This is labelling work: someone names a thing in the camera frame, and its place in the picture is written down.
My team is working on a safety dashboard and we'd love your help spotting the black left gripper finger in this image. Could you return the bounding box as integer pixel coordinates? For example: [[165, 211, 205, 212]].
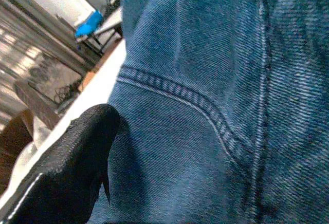
[[0, 103, 121, 224]]

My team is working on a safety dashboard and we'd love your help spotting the blue denim garment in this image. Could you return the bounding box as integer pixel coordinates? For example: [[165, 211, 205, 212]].
[[87, 0, 329, 224]]

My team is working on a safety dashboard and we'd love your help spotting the brown round-backed chair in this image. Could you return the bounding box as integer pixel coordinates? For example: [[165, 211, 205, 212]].
[[0, 108, 34, 196]]

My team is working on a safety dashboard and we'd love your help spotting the bright blue object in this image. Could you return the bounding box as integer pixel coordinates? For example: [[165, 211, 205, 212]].
[[74, 10, 104, 38]]

